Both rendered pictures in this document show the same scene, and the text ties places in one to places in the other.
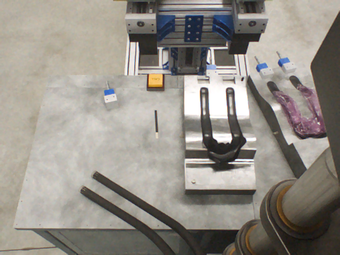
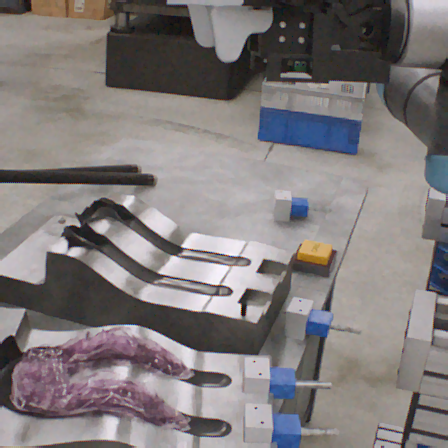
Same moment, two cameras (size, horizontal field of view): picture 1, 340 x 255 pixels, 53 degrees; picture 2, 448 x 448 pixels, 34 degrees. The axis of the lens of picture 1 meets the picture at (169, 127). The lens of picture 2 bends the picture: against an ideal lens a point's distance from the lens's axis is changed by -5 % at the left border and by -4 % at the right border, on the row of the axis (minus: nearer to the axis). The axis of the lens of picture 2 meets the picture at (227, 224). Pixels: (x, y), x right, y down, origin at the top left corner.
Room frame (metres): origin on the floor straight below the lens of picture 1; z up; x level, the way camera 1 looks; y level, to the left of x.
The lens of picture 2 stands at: (1.13, -1.30, 1.55)
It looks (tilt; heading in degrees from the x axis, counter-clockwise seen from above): 26 degrees down; 105
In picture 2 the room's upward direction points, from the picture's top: 4 degrees clockwise
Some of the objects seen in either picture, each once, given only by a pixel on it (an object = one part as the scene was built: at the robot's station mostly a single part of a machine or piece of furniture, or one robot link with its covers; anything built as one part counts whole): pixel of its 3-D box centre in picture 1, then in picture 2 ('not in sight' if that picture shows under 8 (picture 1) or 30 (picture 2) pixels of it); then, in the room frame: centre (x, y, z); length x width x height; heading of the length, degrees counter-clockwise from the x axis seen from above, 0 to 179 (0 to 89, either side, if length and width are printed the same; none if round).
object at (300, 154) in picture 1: (302, 113); (98, 397); (0.75, -0.55, 0.86); 0.50 x 0.26 x 0.11; 17
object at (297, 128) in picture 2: not in sight; (312, 120); (0.42, 3.07, 0.11); 0.61 x 0.41 x 0.22; 4
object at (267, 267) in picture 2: (203, 82); (270, 277); (0.90, -0.14, 0.87); 0.05 x 0.05 x 0.04; 0
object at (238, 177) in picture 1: (217, 128); (141, 264); (0.67, -0.19, 0.87); 0.50 x 0.26 x 0.14; 0
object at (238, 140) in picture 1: (221, 119); (147, 244); (0.69, -0.20, 0.92); 0.35 x 0.16 x 0.09; 0
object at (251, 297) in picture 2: (228, 82); (253, 307); (0.90, -0.25, 0.87); 0.05 x 0.05 x 0.04; 0
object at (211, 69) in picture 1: (211, 68); (324, 324); (1.01, -0.19, 0.83); 0.13 x 0.05 x 0.05; 179
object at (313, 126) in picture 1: (303, 107); (100, 371); (0.76, -0.54, 0.90); 0.26 x 0.18 x 0.08; 17
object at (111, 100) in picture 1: (109, 92); (302, 207); (0.88, 0.27, 0.83); 0.13 x 0.05 x 0.05; 15
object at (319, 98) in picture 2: not in sight; (315, 93); (0.42, 3.06, 0.28); 0.61 x 0.41 x 0.15; 4
